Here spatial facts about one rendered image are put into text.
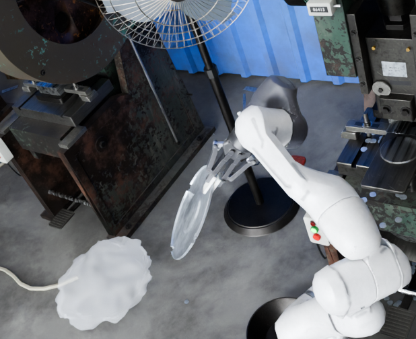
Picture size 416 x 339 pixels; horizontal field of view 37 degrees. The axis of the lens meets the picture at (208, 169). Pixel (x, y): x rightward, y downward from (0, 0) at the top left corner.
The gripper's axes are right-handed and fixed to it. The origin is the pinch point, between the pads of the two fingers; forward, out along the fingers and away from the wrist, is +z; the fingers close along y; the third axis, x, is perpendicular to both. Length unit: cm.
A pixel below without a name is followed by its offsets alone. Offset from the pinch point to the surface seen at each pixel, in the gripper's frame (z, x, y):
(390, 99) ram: -32, -28, -43
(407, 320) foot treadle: 31, -6, -94
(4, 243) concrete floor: 186, -102, 41
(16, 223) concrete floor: 183, -117, 38
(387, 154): -16, -26, -53
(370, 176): -11, -18, -49
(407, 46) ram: -49, -28, -35
